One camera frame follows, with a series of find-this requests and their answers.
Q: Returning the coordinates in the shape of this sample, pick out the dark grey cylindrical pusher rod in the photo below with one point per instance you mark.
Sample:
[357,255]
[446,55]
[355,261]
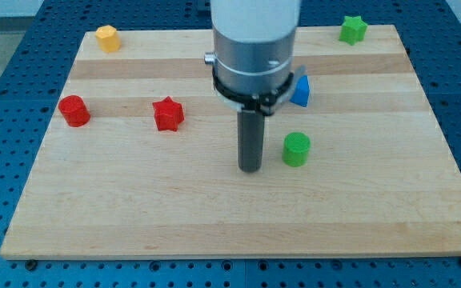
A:
[250,140]

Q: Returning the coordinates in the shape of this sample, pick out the green cylinder block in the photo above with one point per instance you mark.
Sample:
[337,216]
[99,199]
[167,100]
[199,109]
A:
[296,147]

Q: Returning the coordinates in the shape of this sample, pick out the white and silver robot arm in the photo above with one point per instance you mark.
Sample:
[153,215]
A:
[251,65]

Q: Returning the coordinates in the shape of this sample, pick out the light wooden board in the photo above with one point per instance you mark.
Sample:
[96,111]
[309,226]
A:
[379,181]

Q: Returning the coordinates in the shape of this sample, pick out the blue block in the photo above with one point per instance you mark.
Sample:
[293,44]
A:
[302,92]

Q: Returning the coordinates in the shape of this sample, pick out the red star block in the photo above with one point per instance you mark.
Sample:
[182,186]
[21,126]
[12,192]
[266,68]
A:
[168,114]

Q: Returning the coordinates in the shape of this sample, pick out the green star block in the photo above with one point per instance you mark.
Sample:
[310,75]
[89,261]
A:
[353,30]

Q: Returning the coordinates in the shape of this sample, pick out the yellow hexagon block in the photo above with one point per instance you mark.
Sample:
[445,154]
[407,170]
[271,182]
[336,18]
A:
[108,39]

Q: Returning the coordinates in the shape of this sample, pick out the red cylinder block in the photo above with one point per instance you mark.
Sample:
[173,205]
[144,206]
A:
[74,111]

